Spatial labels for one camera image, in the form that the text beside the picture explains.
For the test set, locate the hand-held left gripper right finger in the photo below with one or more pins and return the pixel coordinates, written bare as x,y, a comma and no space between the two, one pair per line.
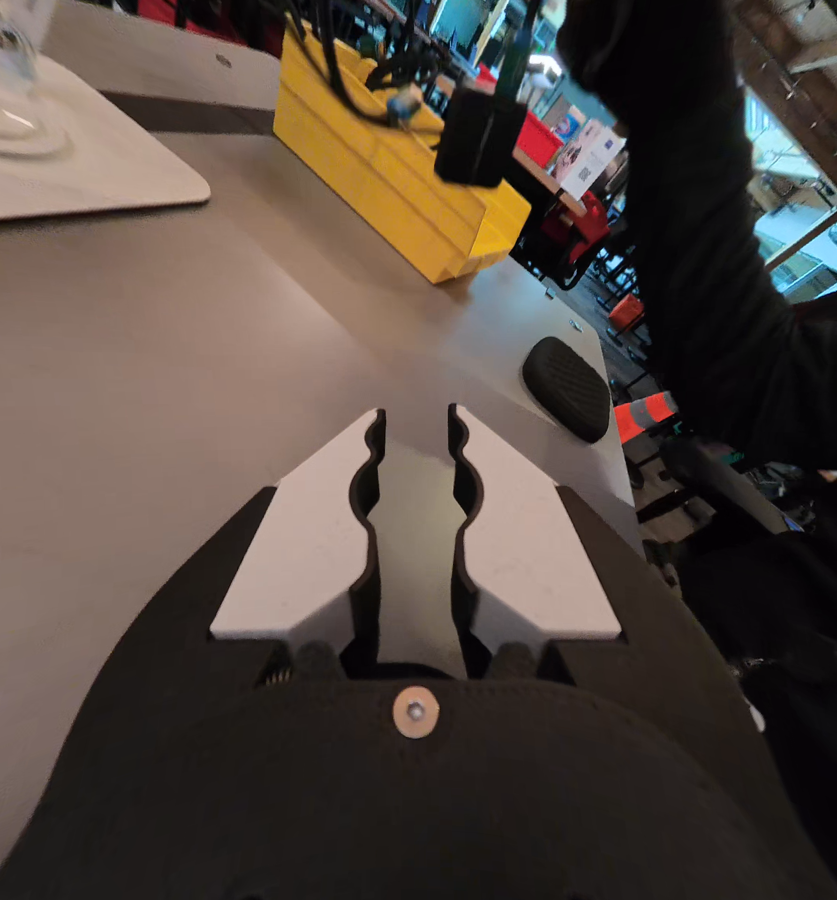
531,562

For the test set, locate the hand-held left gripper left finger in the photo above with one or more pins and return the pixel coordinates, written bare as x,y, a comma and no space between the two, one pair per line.
299,548

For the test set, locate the yellow plastic bin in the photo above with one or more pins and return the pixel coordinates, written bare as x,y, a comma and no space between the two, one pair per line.
376,183

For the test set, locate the black mesh armrest pad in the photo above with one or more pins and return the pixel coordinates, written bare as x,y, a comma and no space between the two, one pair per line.
566,387

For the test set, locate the orange crate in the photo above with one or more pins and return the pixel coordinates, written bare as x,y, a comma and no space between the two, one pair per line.
626,313

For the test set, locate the person's black clothed torso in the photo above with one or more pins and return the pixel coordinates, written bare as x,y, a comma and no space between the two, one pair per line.
812,562

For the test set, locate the red chair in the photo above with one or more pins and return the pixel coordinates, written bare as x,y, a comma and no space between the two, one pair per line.
576,232

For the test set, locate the white printed flyer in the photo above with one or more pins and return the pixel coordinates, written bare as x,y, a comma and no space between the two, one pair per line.
587,158

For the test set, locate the red plastic bin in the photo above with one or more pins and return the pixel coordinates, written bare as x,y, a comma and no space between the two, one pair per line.
534,140

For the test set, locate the red plastic crate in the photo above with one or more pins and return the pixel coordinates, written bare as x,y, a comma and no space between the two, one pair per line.
158,10

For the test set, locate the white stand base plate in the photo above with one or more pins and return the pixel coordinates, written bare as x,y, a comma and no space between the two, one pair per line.
109,155

